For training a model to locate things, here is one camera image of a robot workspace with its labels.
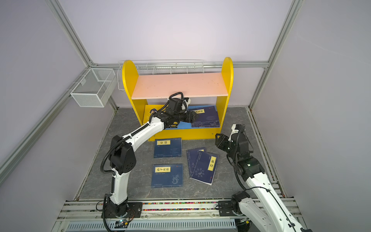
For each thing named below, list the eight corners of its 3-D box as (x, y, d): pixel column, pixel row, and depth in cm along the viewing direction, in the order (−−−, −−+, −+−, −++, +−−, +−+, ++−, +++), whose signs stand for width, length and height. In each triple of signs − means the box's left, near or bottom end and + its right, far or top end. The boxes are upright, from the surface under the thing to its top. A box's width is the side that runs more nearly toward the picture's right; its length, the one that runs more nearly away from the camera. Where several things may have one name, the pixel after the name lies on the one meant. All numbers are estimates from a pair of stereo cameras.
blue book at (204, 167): (189, 178, 86) (189, 176, 84) (198, 151, 97) (198, 149, 95) (211, 185, 83) (212, 184, 81) (218, 157, 94) (219, 155, 92)
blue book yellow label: (153, 157, 95) (152, 155, 93) (156, 140, 104) (155, 138, 101) (181, 157, 95) (180, 155, 93) (182, 140, 103) (181, 137, 101)
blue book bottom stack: (150, 187, 83) (149, 186, 81) (154, 165, 92) (153, 163, 90) (182, 187, 83) (182, 186, 81) (183, 165, 92) (183, 163, 90)
